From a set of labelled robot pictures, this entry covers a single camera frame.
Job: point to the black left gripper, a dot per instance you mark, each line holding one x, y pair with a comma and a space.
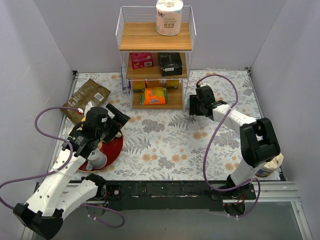
116, 119

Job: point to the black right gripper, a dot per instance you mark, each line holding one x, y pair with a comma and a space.
194, 107

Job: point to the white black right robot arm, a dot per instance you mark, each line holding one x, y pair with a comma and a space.
258, 141

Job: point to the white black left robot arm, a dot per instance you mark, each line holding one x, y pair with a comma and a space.
45, 211

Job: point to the grey mug upside down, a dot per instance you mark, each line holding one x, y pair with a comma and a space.
96, 160

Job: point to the red round tray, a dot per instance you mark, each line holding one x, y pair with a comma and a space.
107, 152

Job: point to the yellow sponge pack rear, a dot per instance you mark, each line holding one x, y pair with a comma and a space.
141, 85

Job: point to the orange sponge pack front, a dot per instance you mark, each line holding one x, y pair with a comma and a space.
154, 96

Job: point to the brown coffee bag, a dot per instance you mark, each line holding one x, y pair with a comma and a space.
90, 91

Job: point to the floral tablecloth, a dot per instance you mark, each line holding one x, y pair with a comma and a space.
166, 144

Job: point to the black box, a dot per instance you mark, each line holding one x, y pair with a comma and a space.
170, 64

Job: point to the pink red box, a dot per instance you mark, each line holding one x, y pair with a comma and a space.
141, 60

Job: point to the black base bar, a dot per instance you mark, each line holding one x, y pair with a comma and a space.
171, 195

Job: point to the paper cup with crumpled paper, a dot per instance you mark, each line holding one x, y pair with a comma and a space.
270, 167

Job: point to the wrapped toilet paper roll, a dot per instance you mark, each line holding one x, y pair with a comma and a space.
169, 17

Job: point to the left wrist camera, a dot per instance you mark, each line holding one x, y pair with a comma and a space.
85, 110

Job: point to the white wire wooden shelf rack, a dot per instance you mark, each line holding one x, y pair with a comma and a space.
136, 33

